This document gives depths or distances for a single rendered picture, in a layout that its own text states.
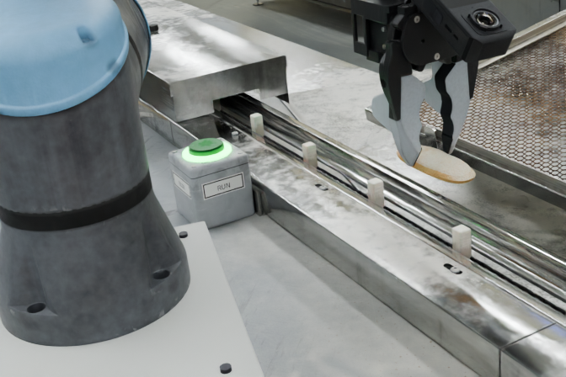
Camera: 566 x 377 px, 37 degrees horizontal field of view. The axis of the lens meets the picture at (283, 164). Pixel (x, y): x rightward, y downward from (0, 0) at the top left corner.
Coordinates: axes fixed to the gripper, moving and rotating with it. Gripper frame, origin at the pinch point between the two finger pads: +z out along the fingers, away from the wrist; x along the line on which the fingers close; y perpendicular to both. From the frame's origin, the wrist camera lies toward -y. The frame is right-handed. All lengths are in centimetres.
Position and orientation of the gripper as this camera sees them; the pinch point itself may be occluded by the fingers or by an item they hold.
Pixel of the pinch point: (434, 148)
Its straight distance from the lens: 79.4
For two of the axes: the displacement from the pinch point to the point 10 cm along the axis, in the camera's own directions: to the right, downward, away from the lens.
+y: -4.7, -3.0, 8.3
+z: 1.0, 9.2, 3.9
